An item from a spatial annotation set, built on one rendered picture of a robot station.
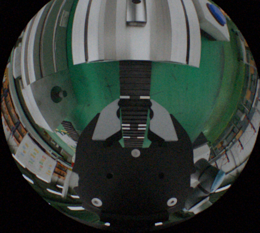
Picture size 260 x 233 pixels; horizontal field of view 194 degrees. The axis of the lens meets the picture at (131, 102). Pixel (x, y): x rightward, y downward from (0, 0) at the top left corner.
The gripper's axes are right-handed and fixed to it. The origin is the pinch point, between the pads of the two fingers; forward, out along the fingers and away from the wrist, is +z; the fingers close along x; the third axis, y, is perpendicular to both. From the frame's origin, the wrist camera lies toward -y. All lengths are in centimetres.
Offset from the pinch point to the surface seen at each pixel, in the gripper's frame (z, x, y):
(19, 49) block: -5.6, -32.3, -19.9
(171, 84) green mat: 2.3, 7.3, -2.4
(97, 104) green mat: 2.3, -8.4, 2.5
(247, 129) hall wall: -53, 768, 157
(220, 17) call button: -5.0, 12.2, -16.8
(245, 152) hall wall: -191, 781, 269
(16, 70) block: -6.1, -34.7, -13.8
